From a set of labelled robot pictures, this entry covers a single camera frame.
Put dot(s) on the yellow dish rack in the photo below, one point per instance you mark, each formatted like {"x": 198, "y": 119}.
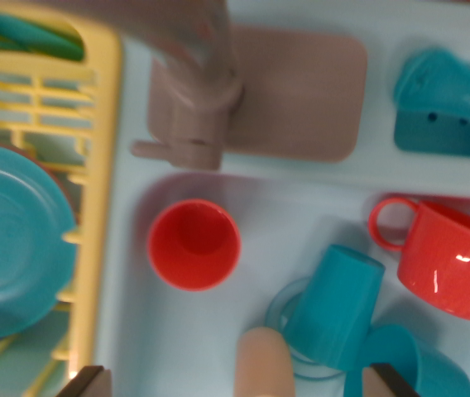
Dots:
{"x": 106, "y": 124}

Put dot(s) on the red tumbler cup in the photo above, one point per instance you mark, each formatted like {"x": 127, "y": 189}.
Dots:
{"x": 193, "y": 248}

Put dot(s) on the light blue toy sink unit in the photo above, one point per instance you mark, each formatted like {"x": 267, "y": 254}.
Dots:
{"x": 127, "y": 231}

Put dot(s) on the grey toy faucet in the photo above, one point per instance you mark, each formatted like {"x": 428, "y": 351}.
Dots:
{"x": 293, "y": 95}

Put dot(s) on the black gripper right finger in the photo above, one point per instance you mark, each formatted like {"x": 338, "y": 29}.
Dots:
{"x": 384, "y": 384}

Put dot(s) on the teal toy plate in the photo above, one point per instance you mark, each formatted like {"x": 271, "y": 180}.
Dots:
{"x": 11, "y": 248}

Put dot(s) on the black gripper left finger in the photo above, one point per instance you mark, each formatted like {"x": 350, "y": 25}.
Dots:
{"x": 90, "y": 384}

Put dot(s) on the beige detergent bottle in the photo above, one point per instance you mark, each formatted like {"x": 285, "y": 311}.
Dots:
{"x": 264, "y": 364}

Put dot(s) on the teal tumbler cup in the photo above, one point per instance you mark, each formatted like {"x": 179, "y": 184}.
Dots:
{"x": 334, "y": 297}

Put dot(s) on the green toy cutlery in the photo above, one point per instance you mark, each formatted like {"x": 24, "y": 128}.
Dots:
{"x": 24, "y": 35}

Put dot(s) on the teal dish brush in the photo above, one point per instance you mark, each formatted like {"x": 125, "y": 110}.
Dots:
{"x": 433, "y": 78}

